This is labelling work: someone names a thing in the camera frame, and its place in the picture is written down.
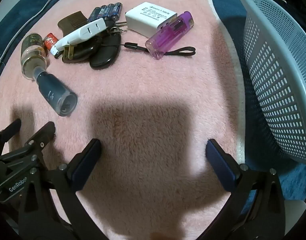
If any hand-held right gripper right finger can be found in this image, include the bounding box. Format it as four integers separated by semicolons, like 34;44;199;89
205;139;287;240

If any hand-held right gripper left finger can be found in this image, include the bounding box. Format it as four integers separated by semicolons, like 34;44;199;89
18;138;101;240

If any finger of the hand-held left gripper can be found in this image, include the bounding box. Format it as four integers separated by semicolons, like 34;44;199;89
22;121;56;154
0;118;22;155

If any clear amber perfume bottle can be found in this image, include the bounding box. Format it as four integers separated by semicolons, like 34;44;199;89
20;32;48;79

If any small red box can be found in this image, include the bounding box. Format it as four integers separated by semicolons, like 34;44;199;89
43;32;61;55

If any black key fob bunch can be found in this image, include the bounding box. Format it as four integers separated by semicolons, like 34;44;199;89
60;20;128;69

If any long white plug adapter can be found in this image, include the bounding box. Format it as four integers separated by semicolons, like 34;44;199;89
52;18;106;60

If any light blue plastic basket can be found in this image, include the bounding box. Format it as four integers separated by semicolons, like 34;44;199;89
239;0;306;165

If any brown wooden comb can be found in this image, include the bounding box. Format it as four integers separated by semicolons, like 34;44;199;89
57;10;90;34

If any black wrist strap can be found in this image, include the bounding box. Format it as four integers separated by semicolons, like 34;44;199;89
117;42;196;57

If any blue battery pack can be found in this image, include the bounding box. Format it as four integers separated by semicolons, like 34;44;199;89
87;2;123;23

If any purple transparent lighter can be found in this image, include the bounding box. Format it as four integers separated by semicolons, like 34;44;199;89
145;11;195;60

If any white cube charger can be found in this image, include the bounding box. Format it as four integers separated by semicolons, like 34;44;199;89
125;2;178;38

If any pink fleece blanket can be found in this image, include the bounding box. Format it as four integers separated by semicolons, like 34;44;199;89
0;0;246;240

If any white cord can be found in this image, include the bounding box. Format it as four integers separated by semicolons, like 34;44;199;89
0;0;76;65

